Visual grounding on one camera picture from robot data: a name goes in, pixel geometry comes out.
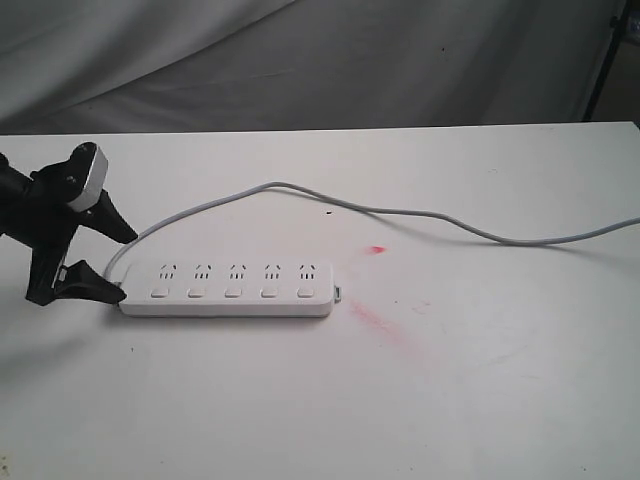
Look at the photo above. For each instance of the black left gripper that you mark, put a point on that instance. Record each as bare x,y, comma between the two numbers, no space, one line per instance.
50,225

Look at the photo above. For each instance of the white five-socket power strip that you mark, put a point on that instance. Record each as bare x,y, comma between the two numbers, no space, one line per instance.
229,288

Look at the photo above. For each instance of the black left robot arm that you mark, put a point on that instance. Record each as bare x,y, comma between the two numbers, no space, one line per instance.
10,206

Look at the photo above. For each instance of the grey backdrop cloth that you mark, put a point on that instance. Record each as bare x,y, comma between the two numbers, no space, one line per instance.
70,67

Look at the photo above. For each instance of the black tripod stand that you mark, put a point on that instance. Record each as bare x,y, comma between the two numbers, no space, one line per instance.
601,101

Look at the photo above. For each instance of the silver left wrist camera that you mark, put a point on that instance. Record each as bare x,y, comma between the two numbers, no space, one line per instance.
88,166

